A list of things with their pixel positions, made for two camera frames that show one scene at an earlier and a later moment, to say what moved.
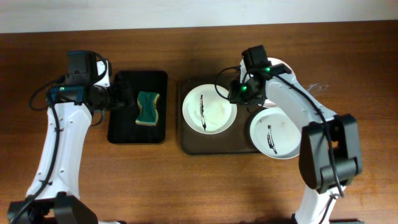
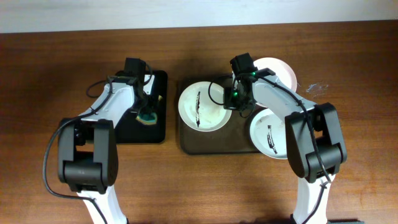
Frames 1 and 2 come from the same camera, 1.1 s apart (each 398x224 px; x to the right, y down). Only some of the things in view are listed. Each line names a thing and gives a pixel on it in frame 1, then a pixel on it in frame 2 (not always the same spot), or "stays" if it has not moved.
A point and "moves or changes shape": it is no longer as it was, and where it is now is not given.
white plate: (206, 112) moves or changes shape
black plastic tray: (122, 127) stays
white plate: (273, 134) stays
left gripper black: (123, 93) → (145, 111)
